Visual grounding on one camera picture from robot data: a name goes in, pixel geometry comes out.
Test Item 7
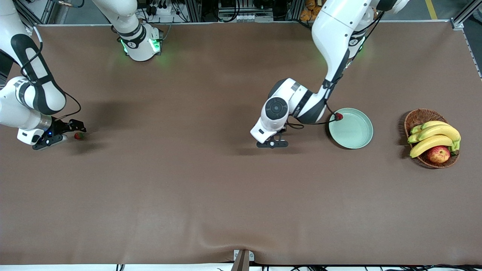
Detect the mint green round plate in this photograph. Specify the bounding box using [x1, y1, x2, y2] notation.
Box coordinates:
[329, 108, 374, 149]

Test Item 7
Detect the brown table mat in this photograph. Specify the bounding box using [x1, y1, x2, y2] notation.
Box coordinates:
[0, 21, 482, 266]

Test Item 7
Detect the white connector block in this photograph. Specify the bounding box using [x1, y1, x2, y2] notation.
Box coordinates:
[218, 13, 274, 22]

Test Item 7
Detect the pile of orange bread rolls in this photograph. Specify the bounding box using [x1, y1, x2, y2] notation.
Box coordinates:
[300, 0, 326, 21]

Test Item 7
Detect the brown wicker basket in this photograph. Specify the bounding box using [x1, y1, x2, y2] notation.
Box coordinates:
[404, 109, 460, 169]

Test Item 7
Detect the white power strip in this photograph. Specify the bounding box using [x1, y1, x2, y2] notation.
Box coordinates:
[149, 2, 177, 16]

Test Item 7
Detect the red yellow apple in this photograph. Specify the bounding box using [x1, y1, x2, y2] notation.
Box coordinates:
[427, 146, 451, 164]

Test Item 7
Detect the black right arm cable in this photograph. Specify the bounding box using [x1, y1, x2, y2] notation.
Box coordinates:
[21, 28, 81, 121]

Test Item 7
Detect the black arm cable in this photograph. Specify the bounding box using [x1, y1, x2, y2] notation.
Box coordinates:
[21, 28, 81, 121]
[287, 17, 384, 130]

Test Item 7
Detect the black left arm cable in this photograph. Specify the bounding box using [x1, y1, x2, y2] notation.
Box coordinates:
[287, 17, 384, 130]

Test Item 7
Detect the aluminium frame post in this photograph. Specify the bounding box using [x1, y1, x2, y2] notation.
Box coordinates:
[186, 0, 203, 22]
[287, 0, 302, 21]

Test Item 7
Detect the grey metal bracket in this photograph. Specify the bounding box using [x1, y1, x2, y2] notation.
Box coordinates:
[231, 250, 255, 271]

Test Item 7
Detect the aluminium frame rail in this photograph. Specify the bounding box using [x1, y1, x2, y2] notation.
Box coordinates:
[451, 0, 482, 30]

